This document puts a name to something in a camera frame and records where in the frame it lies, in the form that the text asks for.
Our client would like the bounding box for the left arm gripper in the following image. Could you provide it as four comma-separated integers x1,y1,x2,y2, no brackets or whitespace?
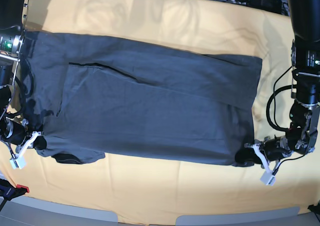
234,135,293,167

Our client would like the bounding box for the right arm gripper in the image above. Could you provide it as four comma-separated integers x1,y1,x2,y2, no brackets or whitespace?
0,119,47,151

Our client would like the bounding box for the dark grey T-shirt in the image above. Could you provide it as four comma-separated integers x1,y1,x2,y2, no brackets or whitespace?
21,32,262,166

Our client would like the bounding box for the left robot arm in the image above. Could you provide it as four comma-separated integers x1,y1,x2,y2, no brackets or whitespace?
235,0,320,167

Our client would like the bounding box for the blue red table clamp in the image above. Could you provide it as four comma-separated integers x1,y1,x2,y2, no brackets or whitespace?
0,178,30,201

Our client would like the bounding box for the black clamp right corner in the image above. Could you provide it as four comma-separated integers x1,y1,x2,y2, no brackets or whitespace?
307,203,320,216

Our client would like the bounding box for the black power adapter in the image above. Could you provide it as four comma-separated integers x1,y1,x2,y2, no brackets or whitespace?
247,0,282,14

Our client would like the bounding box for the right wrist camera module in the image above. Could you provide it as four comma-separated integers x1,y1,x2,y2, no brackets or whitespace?
9,157,27,170

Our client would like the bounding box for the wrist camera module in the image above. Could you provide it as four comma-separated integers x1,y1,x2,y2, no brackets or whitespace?
9,157,27,170
260,171,276,186

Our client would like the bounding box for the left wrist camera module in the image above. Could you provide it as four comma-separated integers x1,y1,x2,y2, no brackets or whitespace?
260,171,276,186

